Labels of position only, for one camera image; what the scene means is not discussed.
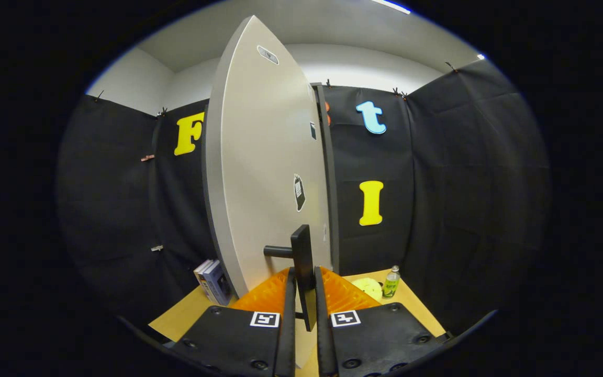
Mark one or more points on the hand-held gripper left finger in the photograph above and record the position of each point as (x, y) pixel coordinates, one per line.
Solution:
(288, 340)

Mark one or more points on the beige shoe cabinet door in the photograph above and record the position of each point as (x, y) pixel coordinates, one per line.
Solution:
(259, 157)

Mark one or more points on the blue book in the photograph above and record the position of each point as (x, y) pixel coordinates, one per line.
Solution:
(220, 285)

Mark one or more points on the white book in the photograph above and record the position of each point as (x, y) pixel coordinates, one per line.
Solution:
(203, 275)

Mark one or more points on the grey shoe cabinet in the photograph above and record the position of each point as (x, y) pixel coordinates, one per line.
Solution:
(330, 183)

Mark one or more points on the pale yellow round object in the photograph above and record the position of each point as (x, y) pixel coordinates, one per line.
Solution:
(367, 288)

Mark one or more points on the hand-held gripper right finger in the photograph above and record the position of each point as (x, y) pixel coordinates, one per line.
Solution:
(324, 345)

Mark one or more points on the black backdrop cloth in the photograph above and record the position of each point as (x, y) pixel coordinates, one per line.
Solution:
(464, 183)

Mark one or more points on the small green label bottle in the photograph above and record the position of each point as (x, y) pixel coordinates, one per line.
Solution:
(391, 284)

